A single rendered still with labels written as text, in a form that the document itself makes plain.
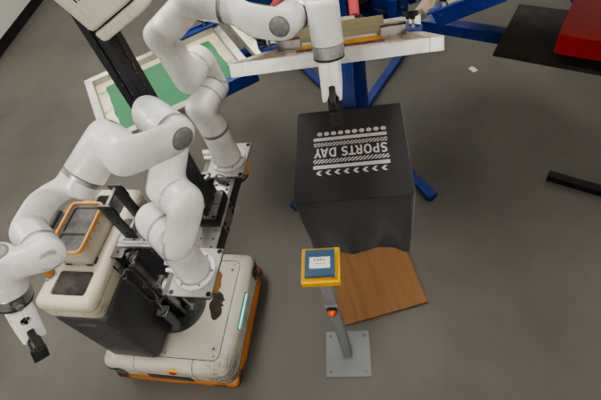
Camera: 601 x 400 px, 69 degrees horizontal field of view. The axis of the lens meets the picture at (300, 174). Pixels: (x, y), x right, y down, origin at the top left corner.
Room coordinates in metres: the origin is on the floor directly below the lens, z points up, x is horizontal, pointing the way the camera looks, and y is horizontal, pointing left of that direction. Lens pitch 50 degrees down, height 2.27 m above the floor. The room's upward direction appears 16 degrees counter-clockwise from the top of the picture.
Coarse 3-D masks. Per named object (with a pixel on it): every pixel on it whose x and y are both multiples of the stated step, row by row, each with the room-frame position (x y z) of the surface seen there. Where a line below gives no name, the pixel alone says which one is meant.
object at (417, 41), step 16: (416, 32) 1.21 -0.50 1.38; (352, 48) 0.98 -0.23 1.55; (368, 48) 0.96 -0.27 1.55; (384, 48) 0.95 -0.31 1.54; (400, 48) 0.94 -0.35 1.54; (416, 48) 0.93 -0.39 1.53; (432, 48) 0.91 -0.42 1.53; (240, 64) 1.05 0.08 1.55; (256, 64) 1.04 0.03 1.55; (272, 64) 1.02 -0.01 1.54; (288, 64) 1.01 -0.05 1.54; (304, 64) 1.00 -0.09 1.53
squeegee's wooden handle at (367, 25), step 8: (376, 16) 1.49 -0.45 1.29; (344, 24) 1.51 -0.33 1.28; (352, 24) 1.50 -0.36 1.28; (360, 24) 1.49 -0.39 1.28; (368, 24) 1.48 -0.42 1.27; (376, 24) 1.47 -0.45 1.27; (304, 32) 1.55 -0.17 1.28; (344, 32) 1.49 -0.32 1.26; (352, 32) 1.48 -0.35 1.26; (360, 32) 1.47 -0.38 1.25; (368, 32) 1.46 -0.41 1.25; (376, 32) 1.45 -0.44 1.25; (304, 40) 1.53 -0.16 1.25
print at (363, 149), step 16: (368, 128) 1.25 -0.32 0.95; (384, 128) 1.23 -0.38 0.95; (320, 144) 1.24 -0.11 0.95; (336, 144) 1.22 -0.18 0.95; (352, 144) 1.19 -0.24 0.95; (368, 144) 1.17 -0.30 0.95; (384, 144) 1.14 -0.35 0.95; (320, 160) 1.16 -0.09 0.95; (336, 160) 1.13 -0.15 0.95; (352, 160) 1.11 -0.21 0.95; (368, 160) 1.09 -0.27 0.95; (384, 160) 1.06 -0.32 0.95
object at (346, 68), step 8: (344, 64) 1.74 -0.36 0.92; (344, 72) 1.68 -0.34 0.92; (352, 72) 1.67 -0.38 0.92; (344, 80) 1.63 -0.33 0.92; (352, 80) 1.61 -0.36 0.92; (344, 88) 1.57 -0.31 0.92; (352, 88) 1.56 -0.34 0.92; (344, 96) 1.52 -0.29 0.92; (352, 96) 1.50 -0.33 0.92; (344, 104) 1.47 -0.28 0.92; (352, 104) 1.45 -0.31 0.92
